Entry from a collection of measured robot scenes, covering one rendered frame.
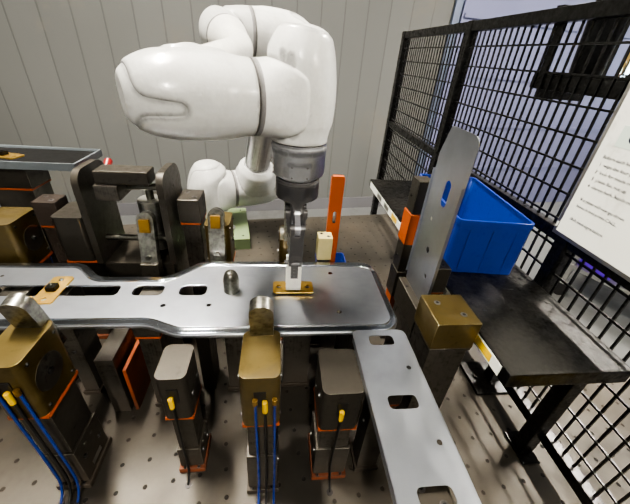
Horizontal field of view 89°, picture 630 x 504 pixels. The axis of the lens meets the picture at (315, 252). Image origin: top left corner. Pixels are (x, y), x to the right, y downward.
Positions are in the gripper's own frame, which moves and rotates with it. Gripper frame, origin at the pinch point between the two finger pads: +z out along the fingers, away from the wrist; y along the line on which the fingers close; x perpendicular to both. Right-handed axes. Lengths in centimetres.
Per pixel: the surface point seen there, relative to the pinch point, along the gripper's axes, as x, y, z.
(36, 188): -65, -31, -4
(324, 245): 7.7, -10.7, -0.1
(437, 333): 23.8, 17.1, 0.5
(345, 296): 11.0, 2.4, 4.5
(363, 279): 16.2, -3.6, 4.5
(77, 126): -165, -238, 25
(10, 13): -184, -235, -47
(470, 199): 52, -29, -6
